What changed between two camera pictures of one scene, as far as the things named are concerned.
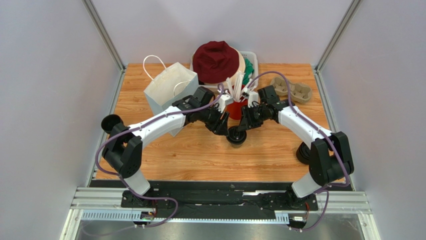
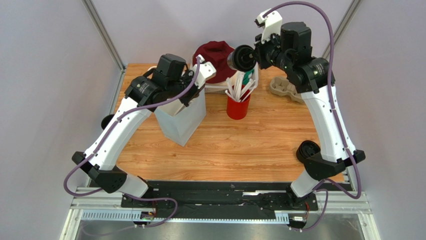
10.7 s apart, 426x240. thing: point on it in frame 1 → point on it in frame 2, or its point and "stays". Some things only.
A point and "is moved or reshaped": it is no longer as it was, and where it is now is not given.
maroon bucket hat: x=215 y=62 stays
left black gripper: x=217 y=121 → x=189 y=94
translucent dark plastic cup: x=236 y=146 → x=231 y=61
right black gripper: x=248 y=118 → x=260 y=56
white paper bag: x=178 y=83 is moved or reshaped
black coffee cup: x=109 y=121 stays
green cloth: x=249 y=69 stays
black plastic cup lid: x=235 y=136 → x=244 y=58
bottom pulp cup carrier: x=299 y=92 stays
